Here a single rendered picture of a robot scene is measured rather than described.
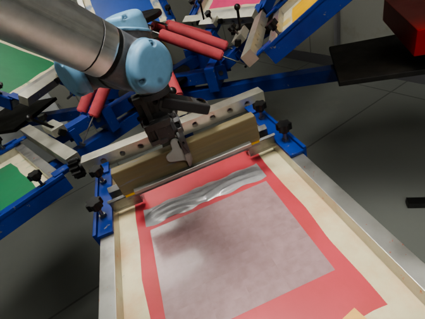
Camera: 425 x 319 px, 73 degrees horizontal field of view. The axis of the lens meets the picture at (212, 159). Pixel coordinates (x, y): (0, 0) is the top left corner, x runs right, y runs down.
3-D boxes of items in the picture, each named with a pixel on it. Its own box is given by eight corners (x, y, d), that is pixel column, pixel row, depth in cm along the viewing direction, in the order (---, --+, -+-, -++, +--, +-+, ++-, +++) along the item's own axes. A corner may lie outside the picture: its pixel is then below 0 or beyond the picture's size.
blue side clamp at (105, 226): (123, 245, 77) (110, 228, 73) (105, 252, 77) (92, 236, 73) (119, 180, 101) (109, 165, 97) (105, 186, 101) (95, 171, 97)
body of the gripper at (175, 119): (149, 135, 72) (129, 91, 65) (181, 123, 73) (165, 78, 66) (153, 150, 66) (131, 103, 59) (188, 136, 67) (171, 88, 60)
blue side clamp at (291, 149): (308, 165, 83) (306, 145, 78) (292, 172, 82) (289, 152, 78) (262, 122, 107) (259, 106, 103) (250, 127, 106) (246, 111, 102)
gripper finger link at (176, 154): (172, 172, 73) (159, 140, 69) (194, 164, 74) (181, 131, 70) (174, 178, 71) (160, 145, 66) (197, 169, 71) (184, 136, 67)
